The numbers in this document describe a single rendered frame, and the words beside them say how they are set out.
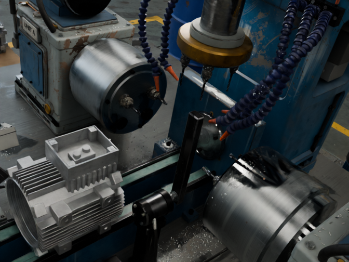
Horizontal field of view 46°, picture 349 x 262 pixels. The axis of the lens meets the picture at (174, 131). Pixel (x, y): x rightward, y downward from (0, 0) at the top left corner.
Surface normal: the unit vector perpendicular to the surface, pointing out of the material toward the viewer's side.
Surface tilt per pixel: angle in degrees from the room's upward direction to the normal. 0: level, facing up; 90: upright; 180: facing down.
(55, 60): 90
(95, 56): 36
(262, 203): 43
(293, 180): 2
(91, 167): 90
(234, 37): 0
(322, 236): 0
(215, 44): 90
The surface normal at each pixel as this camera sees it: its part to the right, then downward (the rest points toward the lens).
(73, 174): 0.63, 0.54
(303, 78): -0.75, 0.29
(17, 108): 0.16, -0.79
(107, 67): -0.30, -0.47
